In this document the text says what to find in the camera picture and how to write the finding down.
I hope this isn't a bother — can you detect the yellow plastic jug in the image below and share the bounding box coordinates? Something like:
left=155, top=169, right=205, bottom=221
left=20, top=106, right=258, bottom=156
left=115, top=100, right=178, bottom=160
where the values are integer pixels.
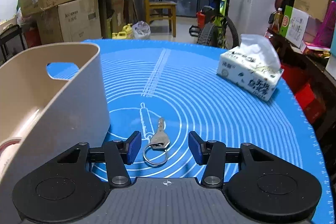
left=112, top=24, right=134, bottom=40

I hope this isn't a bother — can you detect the white chest freezer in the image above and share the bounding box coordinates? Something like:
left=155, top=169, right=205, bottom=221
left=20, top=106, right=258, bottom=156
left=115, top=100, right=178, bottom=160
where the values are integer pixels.
left=228, top=0, right=276, bottom=35

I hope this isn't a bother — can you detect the beige plastic storage bin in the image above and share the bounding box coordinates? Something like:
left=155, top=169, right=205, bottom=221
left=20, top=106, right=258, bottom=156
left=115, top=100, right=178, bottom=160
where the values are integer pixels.
left=1, top=43, right=110, bottom=223

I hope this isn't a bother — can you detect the clear plastic bag on floor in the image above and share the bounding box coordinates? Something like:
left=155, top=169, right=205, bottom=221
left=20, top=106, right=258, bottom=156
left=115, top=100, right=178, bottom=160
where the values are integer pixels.
left=132, top=21, right=151, bottom=40

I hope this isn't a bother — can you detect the blue silicone baking mat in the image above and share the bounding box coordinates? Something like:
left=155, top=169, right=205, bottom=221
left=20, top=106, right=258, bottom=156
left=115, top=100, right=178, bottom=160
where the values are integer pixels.
left=47, top=39, right=333, bottom=224

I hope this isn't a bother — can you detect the clear packing tape roll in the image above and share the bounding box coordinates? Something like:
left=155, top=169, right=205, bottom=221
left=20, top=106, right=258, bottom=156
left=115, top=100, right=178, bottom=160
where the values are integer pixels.
left=1, top=137, right=22, bottom=176

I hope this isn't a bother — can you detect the black metal shelf rack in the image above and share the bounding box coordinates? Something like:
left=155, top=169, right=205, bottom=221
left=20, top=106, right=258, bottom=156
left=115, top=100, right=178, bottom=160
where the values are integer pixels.
left=1, top=24, right=27, bottom=65

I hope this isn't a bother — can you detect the green white carton box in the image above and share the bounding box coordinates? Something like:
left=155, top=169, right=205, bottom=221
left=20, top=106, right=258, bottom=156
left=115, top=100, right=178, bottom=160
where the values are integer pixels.
left=279, top=5, right=309, bottom=48

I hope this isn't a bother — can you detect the silver key with ring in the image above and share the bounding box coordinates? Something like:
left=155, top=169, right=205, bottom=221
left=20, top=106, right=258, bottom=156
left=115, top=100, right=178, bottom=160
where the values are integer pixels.
left=142, top=117, right=170, bottom=166

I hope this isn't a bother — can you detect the large wrapped cardboard box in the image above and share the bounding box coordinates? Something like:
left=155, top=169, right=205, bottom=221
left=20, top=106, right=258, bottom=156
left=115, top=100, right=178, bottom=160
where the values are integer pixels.
left=35, top=0, right=102, bottom=44

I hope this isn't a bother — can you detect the wooden chair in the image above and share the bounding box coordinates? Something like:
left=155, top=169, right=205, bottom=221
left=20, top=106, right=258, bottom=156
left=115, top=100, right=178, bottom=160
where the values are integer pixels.
left=143, top=0, right=177, bottom=38

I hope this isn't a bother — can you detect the white tissue pack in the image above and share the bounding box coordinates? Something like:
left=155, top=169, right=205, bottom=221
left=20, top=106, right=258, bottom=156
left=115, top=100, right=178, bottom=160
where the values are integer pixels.
left=217, top=34, right=284, bottom=102

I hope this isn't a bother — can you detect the green black bicycle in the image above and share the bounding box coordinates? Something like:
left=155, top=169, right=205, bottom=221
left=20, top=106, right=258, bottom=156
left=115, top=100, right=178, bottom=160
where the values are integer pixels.
left=189, top=0, right=241, bottom=48

